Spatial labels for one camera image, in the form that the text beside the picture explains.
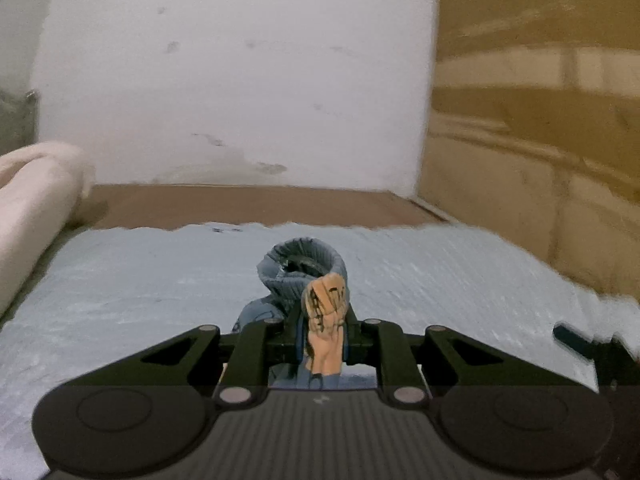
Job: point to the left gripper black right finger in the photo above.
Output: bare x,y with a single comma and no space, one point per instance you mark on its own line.
442,366

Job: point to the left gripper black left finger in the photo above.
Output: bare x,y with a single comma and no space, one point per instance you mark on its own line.
206,360

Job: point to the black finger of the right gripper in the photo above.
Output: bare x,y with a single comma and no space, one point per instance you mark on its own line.
613,362

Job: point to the blue orange printed pants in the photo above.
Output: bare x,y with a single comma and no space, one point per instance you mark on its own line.
308,278

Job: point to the light blue bed sheet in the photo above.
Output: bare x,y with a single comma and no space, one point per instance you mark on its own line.
100,295

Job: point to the cream folded comforter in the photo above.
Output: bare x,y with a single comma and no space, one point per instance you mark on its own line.
42,185

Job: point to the metal bed headboard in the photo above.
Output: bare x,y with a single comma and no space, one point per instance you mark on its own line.
18,120

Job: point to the brown wooden bed frame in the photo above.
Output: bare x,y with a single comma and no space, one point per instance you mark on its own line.
170,207

